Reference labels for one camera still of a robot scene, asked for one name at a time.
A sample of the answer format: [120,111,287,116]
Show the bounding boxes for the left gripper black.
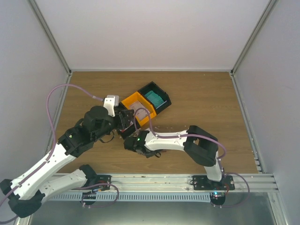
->
[93,108,135,142]

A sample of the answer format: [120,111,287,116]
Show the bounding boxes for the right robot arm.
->
[124,125,225,190]

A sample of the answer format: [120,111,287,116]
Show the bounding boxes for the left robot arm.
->
[0,106,134,218]

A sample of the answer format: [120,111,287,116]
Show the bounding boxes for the white pink cards stack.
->
[129,101,150,122]

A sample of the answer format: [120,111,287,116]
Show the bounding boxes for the green cards stack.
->
[145,90,165,108]

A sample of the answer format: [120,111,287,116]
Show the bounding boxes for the orange bin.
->
[121,91,157,127]

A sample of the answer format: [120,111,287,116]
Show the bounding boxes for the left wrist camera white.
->
[103,95,119,117]

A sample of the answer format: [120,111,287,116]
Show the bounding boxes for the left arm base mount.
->
[83,174,112,192]

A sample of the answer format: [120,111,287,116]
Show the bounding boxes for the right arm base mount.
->
[189,175,235,191]

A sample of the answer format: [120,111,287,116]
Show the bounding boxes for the grey slotted cable duct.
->
[51,191,210,203]

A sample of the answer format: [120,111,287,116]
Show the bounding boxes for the aluminium rail frame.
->
[16,174,289,225]

